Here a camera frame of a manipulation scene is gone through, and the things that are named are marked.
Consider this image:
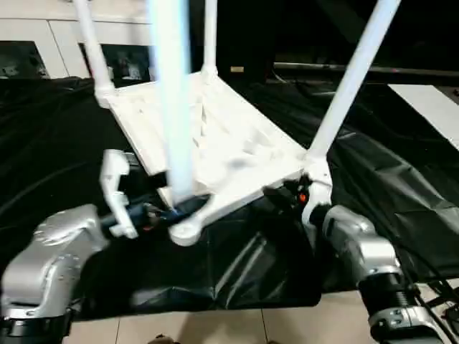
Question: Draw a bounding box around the white cabinet with windows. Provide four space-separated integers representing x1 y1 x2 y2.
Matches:
0 0 158 80

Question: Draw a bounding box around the black mat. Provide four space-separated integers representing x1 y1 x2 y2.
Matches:
0 75 459 320

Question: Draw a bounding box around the white flat board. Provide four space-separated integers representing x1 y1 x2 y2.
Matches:
389 83 459 151

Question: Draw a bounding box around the silver metal bar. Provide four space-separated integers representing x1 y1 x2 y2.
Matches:
274 62 459 77

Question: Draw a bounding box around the black case with yellow label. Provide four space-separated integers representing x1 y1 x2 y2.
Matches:
214 0 359 87

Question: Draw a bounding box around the white plastic table leg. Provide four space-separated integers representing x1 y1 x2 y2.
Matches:
303 0 402 169
71 0 119 108
146 0 197 212
200 0 220 83

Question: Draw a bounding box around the white plastic table top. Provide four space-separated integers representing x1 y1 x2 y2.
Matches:
100 70 333 248

